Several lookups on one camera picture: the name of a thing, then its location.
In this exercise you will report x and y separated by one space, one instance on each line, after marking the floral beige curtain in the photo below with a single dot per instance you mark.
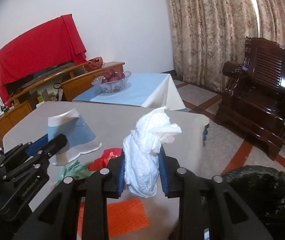
207 33

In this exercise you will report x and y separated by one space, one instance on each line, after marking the red paper envelope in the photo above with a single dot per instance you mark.
103 161

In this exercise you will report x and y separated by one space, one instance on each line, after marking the green rubber glove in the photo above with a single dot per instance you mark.
75 169

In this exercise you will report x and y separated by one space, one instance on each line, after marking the dark wooden armchair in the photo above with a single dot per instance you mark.
254 97

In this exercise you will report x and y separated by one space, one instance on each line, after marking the white tissue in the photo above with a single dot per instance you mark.
141 149

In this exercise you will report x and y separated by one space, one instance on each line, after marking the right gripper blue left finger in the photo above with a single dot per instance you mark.
57 216

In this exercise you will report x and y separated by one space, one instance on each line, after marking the grey tablecloth on table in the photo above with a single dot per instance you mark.
111 124

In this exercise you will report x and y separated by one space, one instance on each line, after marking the orange foam net sleeve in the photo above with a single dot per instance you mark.
125 217

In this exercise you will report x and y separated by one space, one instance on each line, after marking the wooden tv cabinet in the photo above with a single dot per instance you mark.
62 84

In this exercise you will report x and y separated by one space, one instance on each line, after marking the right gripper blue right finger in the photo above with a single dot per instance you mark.
163 174

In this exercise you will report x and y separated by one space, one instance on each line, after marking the red apples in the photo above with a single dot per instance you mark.
110 75

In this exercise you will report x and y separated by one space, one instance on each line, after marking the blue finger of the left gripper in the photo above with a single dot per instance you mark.
35 146
52 147

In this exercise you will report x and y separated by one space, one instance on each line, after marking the red cloth over television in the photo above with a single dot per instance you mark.
51 43

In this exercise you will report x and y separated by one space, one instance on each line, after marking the glass fruit bowl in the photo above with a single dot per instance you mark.
111 86

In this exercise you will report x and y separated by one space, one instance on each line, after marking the light blue cloth side table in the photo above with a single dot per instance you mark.
144 90

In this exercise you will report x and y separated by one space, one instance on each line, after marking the black bag lined trash bin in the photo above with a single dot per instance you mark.
263 190

